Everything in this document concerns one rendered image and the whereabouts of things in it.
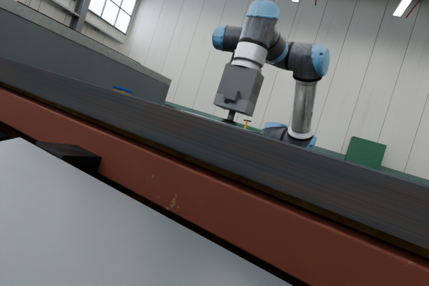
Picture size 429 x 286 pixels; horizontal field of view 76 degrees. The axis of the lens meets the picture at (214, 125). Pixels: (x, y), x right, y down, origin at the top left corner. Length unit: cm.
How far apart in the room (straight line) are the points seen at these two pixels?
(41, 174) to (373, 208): 23
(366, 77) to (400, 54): 131
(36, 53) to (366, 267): 117
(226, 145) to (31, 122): 31
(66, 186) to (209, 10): 1272
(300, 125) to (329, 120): 949
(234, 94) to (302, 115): 65
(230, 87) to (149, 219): 52
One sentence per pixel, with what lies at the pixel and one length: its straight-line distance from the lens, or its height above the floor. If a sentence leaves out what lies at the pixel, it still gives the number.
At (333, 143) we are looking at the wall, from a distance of 1070.
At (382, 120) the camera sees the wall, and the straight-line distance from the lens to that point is 1102.
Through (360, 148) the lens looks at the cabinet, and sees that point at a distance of 1016.
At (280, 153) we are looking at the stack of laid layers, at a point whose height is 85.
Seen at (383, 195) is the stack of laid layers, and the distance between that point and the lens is 24.
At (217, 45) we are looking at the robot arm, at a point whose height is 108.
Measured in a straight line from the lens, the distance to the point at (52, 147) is 35.
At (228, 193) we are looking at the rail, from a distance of 26.
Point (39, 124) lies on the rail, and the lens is 46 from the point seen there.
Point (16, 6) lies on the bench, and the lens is 120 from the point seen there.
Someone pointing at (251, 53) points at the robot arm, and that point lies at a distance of 66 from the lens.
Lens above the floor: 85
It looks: level
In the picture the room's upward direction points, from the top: 18 degrees clockwise
